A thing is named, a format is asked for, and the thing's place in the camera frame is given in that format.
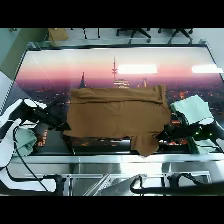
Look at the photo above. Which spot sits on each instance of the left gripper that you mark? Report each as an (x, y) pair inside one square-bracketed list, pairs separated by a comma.
[(58, 124)]

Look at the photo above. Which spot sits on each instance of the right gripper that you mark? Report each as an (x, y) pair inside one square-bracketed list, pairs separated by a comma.
[(170, 132)]

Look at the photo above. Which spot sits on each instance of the brown T-shirt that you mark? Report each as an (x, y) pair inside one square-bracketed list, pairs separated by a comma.
[(116, 115)]

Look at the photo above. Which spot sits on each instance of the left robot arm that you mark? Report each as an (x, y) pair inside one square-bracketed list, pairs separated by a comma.
[(10, 146)]

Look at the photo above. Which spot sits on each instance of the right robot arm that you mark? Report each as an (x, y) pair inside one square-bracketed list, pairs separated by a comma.
[(213, 131)]

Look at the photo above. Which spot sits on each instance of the pale green garment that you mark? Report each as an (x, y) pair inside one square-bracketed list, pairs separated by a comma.
[(193, 108), (26, 141)]

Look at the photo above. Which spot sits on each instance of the brown cardboard box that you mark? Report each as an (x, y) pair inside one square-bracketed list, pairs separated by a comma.
[(58, 34)]

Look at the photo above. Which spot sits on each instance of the black office chair base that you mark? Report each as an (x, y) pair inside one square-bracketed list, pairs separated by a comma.
[(136, 32), (178, 33)]

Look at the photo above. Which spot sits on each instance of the silver frame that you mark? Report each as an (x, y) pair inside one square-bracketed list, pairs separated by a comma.
[(110, 163)]

